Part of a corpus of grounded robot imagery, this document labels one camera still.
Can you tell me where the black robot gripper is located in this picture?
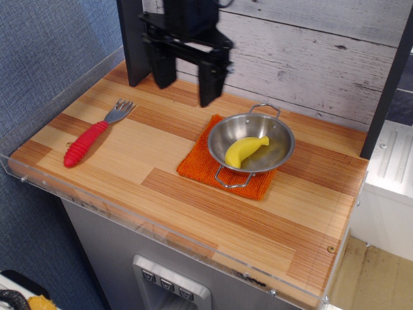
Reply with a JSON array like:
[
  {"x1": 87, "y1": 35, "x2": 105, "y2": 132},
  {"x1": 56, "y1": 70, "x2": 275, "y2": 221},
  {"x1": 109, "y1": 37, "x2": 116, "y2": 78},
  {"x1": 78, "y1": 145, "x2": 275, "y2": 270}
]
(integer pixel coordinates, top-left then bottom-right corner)
[{"x1": 139, "y1": 1, "x2": 234, "y2": 107}]

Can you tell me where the yellow toy banana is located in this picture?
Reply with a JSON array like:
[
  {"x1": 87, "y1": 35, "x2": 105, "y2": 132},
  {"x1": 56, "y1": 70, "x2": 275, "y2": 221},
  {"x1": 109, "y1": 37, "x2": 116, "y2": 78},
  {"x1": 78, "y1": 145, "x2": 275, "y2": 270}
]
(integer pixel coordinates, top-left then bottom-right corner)
[{"x1": 225, "y1": 136, "x2": 270, "y2": 169}]

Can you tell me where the small stainless steel wok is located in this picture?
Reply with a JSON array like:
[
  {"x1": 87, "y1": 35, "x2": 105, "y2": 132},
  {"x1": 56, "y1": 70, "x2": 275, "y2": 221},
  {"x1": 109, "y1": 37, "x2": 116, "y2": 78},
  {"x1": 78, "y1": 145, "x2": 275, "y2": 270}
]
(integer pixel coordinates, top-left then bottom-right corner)
[{"x1": 207, "y1": 103, "x2": 296, "y2": 189}]

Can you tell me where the orange knitted cloth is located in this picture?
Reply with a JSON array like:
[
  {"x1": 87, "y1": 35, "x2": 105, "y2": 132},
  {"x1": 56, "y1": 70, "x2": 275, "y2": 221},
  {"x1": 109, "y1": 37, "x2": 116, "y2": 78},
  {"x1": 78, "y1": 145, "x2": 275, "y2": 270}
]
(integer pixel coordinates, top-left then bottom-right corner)
[{"x1": 177, "y1": 114, "x2": 276, "y2": 200}]

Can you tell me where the clear acrylic table guard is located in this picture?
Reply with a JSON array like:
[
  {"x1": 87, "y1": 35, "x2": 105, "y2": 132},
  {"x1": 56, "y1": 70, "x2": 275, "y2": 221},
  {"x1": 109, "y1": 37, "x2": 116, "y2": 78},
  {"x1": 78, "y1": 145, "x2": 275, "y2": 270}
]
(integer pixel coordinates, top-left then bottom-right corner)
[{"x1": 0, "y1": 45, "x2": 368, "y2": 310}]

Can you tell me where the grey toy fridge cabinet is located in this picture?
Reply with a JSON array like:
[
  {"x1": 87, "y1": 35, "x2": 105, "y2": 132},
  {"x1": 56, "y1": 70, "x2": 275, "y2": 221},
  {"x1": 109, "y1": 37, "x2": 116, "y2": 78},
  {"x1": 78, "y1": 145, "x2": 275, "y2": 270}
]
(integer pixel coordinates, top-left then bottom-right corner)
[{"x1": 63, "y1": 200, "x2": 295, "y2": 309}]

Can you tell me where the silver dispenser button panel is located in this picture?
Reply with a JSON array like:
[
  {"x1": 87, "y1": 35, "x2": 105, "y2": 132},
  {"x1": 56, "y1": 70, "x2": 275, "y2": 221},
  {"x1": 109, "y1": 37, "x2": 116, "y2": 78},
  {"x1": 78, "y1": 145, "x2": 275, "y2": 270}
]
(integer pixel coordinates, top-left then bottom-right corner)
[{"x1": 132, "y1": 254, "x2": 212, "y2": 309}]

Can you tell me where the left black vertical post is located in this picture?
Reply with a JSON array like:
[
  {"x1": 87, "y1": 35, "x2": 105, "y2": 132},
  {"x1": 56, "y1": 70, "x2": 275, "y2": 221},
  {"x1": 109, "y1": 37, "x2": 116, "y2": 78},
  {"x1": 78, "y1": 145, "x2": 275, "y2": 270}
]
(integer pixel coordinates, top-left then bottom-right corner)
[{"x1": 116, "y1": 0, "x2": 151, "y2": 87}]

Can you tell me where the black vertical post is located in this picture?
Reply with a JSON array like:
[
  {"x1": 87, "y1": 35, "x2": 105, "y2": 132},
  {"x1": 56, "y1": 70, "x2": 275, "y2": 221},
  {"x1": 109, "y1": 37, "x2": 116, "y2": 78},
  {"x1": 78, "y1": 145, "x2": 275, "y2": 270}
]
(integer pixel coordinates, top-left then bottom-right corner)
[
  {"x1": 116, "y1": 0, "x2": 151, "y2": 87},
  {"x1": 359, "y1": 8, "x2": 412, "y2": 160}
]

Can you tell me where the red handled metal fork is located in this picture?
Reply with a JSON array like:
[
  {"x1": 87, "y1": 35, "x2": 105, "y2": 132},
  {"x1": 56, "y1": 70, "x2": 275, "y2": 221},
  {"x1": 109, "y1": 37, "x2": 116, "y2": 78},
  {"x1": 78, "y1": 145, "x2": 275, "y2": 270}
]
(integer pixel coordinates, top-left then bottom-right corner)
[{"x1": 63, "y1": 99, "x2": 134, "y2": 168}]

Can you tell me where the right black vertical post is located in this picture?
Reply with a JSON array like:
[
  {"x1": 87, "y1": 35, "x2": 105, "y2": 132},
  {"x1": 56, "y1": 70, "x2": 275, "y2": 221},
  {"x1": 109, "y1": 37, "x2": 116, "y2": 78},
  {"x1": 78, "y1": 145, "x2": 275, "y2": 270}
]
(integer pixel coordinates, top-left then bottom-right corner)
[{"x1": 359, "y1": 8, "x2": 412, "y2": 160}]

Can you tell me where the white aluminium frame right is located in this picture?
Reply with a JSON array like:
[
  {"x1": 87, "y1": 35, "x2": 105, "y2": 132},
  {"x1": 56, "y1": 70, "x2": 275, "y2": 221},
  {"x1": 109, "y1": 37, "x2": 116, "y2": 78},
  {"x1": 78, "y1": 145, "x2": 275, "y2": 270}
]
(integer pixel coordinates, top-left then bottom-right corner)
[{"x1": 349, "y1": 121, "x2": 412, "y2": 260}]

